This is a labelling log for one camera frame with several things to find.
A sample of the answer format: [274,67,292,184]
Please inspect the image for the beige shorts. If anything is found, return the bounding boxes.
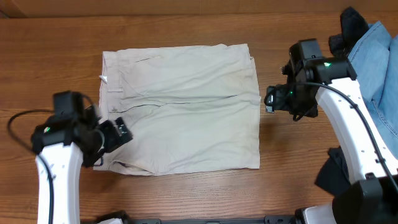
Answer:
[95,44,261,176]

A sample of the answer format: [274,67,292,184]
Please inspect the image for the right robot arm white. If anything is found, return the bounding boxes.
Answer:
[264,39,397,224]

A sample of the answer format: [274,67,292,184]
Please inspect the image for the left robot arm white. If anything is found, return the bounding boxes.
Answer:
[31,91,132,223]

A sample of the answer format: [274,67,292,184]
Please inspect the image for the blue denim jeans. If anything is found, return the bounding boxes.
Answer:
[348,21,397,155]

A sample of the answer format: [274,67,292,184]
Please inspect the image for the black garment near base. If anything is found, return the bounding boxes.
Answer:
[315,147,351,196]

